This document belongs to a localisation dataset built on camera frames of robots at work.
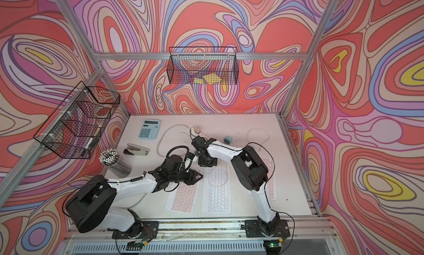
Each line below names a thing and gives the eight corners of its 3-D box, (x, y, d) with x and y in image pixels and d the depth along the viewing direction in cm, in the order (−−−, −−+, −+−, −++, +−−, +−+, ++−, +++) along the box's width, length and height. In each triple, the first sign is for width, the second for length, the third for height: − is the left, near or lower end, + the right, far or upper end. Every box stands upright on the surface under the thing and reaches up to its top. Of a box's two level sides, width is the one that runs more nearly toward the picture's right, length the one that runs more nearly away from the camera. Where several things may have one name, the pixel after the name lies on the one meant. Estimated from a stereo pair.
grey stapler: (124, 153, 102) (122, 150, 100) (130, 145, 106) (128, 143, 103) (145, 158, 100) (143, 155, 97) (150, 150, 103) (148, 147, 101)
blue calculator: (139, 139, 109) (137, 135, 106) (145, 123, 118) (143, 119, 115) (157, 139, 109) (156, 136, 106) (162, 123, 118) (161, 119, 115)
